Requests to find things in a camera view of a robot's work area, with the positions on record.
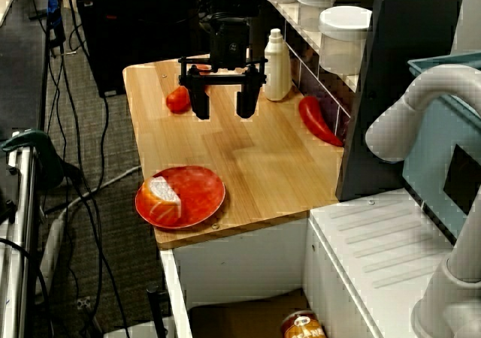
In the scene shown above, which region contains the white sink basin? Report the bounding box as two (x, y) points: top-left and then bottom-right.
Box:
(158, 217), (377, 338)

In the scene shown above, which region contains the green clamp tool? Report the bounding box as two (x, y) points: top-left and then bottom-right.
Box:
(0, 127), (65, 189)

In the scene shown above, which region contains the blue cable connector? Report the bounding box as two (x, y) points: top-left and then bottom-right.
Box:
(47, 0), (61, 27)

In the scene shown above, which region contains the red plate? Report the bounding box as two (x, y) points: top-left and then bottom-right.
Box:
(135, 165), (226, 230)

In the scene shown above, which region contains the red toy pepper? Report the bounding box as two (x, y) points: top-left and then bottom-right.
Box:
(298, 95), (344, 148)

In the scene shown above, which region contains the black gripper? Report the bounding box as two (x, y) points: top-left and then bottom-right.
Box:
(178, 19), (268, 122)

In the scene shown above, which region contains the small clear jar white lid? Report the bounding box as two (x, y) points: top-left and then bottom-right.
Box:
(295, 0), (338, 32)

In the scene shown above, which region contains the orange toy sausage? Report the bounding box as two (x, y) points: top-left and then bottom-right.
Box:
(166, 63), (212, 114)

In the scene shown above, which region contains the white plastic bottle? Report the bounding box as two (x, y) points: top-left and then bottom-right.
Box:
(264, 28), (293, 102)

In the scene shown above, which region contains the white power strip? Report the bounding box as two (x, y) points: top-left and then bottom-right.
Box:
(35, 206), (68, 297)

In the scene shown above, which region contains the dark grey kitchen hutch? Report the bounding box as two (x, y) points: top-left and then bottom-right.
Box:
(259, 0), (469, 204)

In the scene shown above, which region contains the black computer tower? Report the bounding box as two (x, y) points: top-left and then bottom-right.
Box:
(71, 0), (215, 98)

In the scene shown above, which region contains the light grey toy faucet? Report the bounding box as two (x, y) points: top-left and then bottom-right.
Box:
(365, 64), (481, 338)

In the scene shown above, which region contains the metal rail frame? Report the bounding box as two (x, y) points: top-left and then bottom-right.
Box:
(0, 142), (38, 338)

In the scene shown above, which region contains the large clear jar white lid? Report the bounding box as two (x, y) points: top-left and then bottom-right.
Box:
(318, 5), (373, 77)

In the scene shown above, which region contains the white ribbed drainboard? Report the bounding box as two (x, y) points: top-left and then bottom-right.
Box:
(307, 188), (458, 338)

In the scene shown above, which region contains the brown bean can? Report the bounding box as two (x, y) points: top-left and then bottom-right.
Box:
(280, 309), (328, 338)

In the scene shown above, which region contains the black cable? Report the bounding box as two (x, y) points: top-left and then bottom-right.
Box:
(80, 93), (112, 196)

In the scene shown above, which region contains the teal plastic bin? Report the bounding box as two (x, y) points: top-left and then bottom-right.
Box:
(401, 51), (481, 241)

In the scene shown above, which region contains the grey cable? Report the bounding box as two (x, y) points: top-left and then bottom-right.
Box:
(43, 164), (143, 215)

